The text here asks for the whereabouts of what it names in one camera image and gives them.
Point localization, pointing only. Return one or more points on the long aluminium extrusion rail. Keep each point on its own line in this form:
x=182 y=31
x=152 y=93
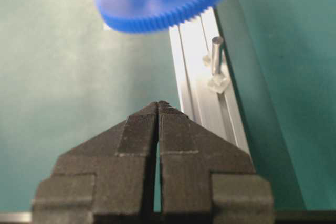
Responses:
x=191 y=44

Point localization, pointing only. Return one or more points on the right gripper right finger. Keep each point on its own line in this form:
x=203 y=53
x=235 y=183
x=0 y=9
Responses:
x=206 y=179

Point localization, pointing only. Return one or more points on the right steel shaft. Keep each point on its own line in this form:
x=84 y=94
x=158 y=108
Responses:
x=216 y=55

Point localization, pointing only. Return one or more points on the right clear shaft bracket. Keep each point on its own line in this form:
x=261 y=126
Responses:
x=218 y=83

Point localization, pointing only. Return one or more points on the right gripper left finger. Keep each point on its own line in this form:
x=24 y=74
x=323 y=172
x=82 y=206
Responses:
x=107 y=179

